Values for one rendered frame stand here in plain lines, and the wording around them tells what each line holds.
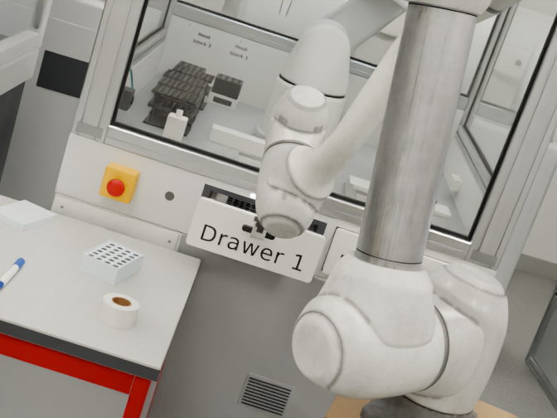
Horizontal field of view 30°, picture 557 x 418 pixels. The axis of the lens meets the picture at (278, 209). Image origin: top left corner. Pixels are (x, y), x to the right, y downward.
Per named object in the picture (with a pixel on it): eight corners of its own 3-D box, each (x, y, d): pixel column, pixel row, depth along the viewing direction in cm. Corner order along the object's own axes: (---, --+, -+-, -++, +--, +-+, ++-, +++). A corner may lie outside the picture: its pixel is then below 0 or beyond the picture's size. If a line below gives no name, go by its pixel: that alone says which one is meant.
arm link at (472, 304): (496, 410, 173) (546, 294, 166) (424, 422, 161) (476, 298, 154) (428, 360, 184) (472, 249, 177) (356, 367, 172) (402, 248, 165)
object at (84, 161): (474, 327, 242) (496, 271, 238) (54, 191, 238) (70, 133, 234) (437, 210, 333) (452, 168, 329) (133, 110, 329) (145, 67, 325)
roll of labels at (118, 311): (129, 333, 192) (135, 314, 191) (94, 321, 192) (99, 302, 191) (138, 318, 199) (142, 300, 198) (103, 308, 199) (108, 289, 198)
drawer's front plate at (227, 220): (310, 284, 229) (326, 239, 226) (185, 243, 228) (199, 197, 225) (310, 280, 231) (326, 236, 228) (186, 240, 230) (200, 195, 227)
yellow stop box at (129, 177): (128, 206, 233) (136, 176, 231) (97, 196, 233) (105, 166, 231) (132, 199, 238) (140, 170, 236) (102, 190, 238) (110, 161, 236)
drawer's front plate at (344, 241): (441, 311, 240) (457, 268, 236) (322, 272, 238) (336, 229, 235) (440, 308, 241) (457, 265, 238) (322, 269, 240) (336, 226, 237)
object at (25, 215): (21, 231, 221) (24, 224, 221) (-12, 216, 223) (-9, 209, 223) (55, 221, 233) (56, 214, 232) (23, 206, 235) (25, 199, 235)
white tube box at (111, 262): (113, 285, 210) (118, 269, 209) (77, 269, 212) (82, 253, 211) (139, 270, 221) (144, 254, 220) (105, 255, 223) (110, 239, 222)
